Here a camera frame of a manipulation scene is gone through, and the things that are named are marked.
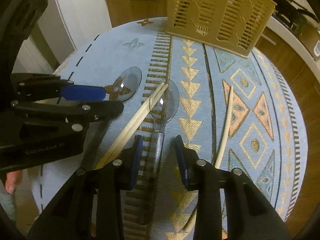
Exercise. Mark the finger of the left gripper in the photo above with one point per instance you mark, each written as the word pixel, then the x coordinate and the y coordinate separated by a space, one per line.
pixel 94 111
pixel 83 93

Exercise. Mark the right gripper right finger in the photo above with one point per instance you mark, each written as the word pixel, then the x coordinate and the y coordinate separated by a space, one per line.
pixel 184 160

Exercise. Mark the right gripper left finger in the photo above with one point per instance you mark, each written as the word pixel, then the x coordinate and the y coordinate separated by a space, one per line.
pixel 135 157

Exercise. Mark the wooden chopstick pair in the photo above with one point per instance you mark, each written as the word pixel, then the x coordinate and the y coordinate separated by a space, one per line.
pixel 140 124
pixel 136 122

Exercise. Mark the smoky spoon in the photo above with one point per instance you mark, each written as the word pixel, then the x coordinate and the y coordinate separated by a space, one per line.
pixel 125 86
pixel 162 109

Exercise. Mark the person left hand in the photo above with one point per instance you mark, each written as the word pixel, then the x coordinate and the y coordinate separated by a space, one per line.
pixel 12 181

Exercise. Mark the blue patterned tablecloth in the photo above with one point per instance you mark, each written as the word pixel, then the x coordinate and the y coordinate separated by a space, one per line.
pixel 190 129

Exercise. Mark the beige plastic utensil basket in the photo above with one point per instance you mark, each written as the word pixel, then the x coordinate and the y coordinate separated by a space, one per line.
pixel 232 25

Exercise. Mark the brown rice cooker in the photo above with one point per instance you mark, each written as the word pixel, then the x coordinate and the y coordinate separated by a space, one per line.
pixel 309 37

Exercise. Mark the black wok with lid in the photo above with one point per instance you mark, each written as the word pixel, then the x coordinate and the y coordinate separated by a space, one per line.
pixel 292 13

